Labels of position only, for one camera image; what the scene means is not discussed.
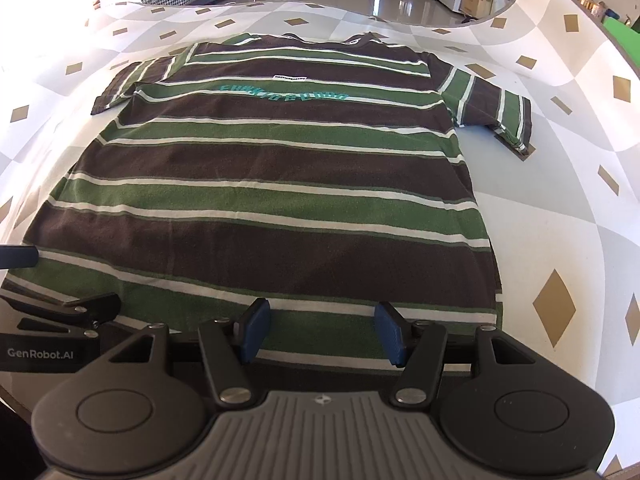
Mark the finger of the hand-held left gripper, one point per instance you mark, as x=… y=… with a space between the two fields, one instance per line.
x=20 y=257
x=100 y=307

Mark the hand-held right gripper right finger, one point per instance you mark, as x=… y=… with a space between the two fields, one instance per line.
x=390 y=332

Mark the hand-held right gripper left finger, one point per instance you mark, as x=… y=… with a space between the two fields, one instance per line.
x=255 y=330

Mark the green brown striped t-shirt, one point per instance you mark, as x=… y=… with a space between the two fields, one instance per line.
x=280 y=185

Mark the checkered diamond-pattern mat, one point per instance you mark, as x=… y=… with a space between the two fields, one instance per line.
x=550 y=210

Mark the green board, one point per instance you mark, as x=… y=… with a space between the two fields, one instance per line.
x=625 y=40

